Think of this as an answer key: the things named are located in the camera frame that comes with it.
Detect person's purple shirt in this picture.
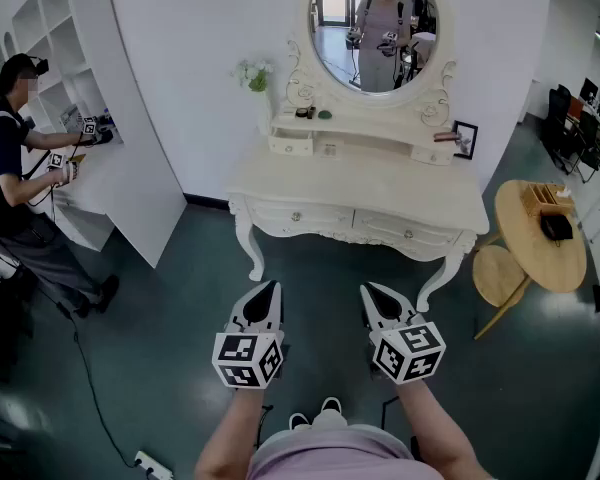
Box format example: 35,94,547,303
247,425,431,480

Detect small white drawer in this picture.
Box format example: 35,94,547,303
409,143,456,167
267,126,315,158

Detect black office chair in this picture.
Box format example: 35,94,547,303
542,87,574,162
569,110,600,184

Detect round wooden stool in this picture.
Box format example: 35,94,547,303
472,244,531,309

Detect round wooden table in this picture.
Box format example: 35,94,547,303
473,179,589,342

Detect white dressing table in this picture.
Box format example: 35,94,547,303
224,102,491,314

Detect person's grey trousers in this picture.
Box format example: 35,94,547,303
309,410,349,432

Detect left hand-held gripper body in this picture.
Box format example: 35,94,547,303
212,317,286,390

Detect oval white-framed mirror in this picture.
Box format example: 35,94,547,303
285,0,459,129

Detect person's right forearm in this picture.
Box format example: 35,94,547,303
393,379,492,480

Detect black floor cable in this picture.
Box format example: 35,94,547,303
54,287,141,469

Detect white shelf unit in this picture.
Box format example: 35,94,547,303
0,0,189,269

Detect person's left forearm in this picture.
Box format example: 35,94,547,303
194,386,267,480

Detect white power strip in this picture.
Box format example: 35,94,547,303
133,450,175,480

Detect black pouch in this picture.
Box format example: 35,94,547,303
539,211,575,242

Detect small closed white drawer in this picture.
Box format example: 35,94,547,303
409,143,456,167

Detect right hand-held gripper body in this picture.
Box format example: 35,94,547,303
367,311,447,385

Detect white flowers in vase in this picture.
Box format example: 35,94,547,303
231,57,276,137

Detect black picture frame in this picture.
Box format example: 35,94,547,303
452,120,480,161

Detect white ornate desk drawer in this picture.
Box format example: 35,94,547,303
246,198,355,237
352,209,464,254

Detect wooden organizer box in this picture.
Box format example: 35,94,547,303
522,182,576,218

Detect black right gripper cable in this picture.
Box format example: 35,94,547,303
381,395,400,429

